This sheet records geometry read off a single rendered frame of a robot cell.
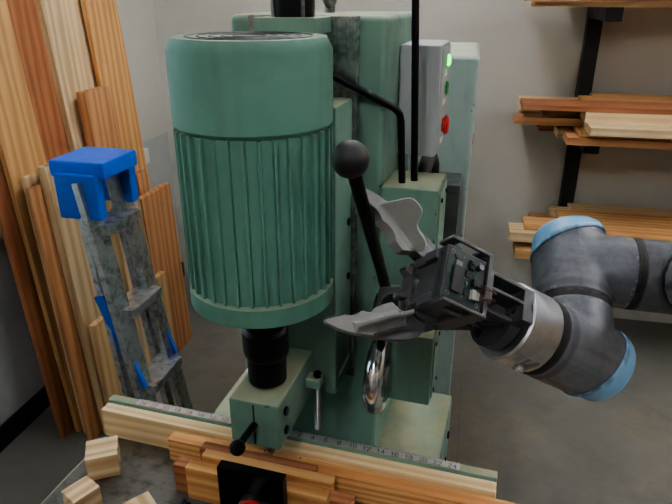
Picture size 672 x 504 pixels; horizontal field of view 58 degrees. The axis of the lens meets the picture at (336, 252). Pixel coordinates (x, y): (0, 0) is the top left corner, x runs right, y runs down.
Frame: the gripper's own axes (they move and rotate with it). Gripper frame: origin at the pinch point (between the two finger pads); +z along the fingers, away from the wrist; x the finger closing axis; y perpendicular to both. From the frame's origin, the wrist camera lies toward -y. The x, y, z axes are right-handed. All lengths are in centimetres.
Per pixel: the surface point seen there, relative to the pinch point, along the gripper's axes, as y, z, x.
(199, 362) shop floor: -221, -43, -36
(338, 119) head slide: -6.5, 1.3, -20.3
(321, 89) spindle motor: 3.2, 7.4, -14.6
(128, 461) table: -49, 3, 21
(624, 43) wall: -80, -142, -196
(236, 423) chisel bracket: -27.8, -4.3, 14.4
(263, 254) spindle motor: -6.9, 5.1, 0.3
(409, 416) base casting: -48, -44, 0
